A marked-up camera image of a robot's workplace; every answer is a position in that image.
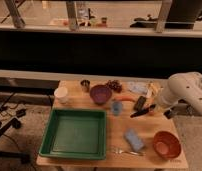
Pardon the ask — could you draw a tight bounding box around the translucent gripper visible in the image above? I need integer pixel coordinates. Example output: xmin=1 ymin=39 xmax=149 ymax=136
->
xmin=154 ymin=101 xmax=175 ymax=119

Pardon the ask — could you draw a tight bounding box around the black brush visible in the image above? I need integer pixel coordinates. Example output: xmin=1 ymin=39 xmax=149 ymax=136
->
xmin=130 ymin=104 xmax=156 ymax=118

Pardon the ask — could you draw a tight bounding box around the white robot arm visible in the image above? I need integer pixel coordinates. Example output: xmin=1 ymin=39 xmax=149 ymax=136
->
xmin=155 ymin=72 xmax=202 ymax=115

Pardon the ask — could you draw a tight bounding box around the orange bowl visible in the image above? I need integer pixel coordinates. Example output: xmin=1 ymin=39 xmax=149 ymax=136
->
xmin=152 ymin=131 xmax=182 ymax=160

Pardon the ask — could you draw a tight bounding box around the purple bowl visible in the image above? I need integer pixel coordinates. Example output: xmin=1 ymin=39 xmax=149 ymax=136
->
xmin=90 ymin=85 xmax=112 ymax=105

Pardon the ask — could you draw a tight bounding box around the orange fruit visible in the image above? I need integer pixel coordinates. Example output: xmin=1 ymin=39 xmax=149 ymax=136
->
xmin=148 ymin=110 xmax=155 ymax=116

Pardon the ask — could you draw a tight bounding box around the yellow banana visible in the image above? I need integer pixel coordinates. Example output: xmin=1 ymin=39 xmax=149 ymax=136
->
xmin=146 ymin=82 xmax=161 ymax=98

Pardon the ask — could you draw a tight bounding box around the black rectangular block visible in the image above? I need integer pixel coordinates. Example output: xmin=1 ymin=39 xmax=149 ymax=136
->
xmin=133 ymin=96 xmax=147 ymax=111

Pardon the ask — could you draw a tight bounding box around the clear plastic bag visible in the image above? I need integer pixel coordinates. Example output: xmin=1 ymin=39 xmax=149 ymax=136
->
xmin=127 ymin=82 xmax=148 ymax=94

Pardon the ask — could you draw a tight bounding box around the blue sponge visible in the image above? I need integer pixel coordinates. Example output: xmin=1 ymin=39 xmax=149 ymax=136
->
xmin=124 ymin=129 xmax=144 ymax=152

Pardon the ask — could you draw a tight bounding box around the orange carrot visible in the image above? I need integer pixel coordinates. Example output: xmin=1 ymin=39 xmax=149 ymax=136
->
xmin=114 ymin=96 xmax=135 ymax=102

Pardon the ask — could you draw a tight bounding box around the metal fork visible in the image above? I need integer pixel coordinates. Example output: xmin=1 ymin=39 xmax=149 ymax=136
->
xmin=111 ymin=148 xmax=143 ymax=156

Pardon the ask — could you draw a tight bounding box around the bunch of dark grapes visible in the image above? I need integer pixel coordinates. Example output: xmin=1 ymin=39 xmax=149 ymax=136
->
xmin=106 ymin=80 xmax=122 ymax=93

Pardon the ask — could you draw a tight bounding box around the small metal cup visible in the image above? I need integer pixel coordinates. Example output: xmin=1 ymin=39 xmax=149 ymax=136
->
xmin=80 ymin=80 xmax=90 ymax=92

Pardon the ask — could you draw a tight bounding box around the green plastic tray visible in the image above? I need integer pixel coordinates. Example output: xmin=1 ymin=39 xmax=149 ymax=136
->
xmin=39 ymin=109 xmax=107 ymax=160

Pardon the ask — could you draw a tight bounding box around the white paper cup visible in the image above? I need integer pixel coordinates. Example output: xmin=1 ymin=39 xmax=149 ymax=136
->
xmin=54 ymin=87 xmax=68 ymax=103

